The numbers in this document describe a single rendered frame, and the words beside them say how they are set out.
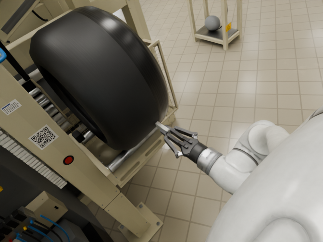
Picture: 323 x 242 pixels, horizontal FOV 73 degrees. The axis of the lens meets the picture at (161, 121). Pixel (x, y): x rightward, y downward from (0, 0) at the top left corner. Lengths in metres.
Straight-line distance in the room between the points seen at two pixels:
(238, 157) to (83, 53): 0.59
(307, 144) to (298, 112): 2.19
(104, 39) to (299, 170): 0.69
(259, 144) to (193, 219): 1.17
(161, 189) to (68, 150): 1.15
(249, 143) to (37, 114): 0.71
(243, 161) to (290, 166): 0.58
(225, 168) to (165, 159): 1.38
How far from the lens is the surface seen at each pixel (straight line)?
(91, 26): 0.82
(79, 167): 1.05
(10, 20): 1.17
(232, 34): 3.27
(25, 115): 0.85
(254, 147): 0.76
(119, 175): 1.08
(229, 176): 0.74
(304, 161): 0.19
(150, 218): 1.89
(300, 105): 2.45
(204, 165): 0.78
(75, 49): 0.76
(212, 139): 2.14
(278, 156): 0.21
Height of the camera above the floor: 1.73
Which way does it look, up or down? 46 degrees down
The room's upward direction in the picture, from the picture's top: 21 degrees counter-clockwise
